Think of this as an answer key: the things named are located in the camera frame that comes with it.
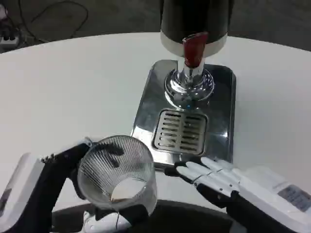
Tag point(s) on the clear ribbed glass cup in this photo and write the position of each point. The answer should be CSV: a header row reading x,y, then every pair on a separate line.
x,y
116,174

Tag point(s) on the white power strip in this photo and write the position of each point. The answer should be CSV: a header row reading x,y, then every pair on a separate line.
x,y
8,40

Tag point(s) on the black drink dispenser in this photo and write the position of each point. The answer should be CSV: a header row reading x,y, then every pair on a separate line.
x,y
194,17

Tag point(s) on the steel slotted tray grid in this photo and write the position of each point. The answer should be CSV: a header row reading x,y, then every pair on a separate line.
x,y
179,132

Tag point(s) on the steel drip tray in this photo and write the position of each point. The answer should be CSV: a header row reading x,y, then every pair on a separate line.
x,y
221,116

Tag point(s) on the red dispenser tap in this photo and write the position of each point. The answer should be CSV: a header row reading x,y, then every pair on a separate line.
x,y
193,49

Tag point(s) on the black plug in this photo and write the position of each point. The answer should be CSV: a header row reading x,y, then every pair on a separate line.
x,y
7,29

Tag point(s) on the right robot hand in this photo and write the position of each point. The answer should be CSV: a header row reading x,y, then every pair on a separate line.
x,y
252,184

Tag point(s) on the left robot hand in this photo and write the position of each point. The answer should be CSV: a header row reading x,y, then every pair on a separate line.
x,y
45,184

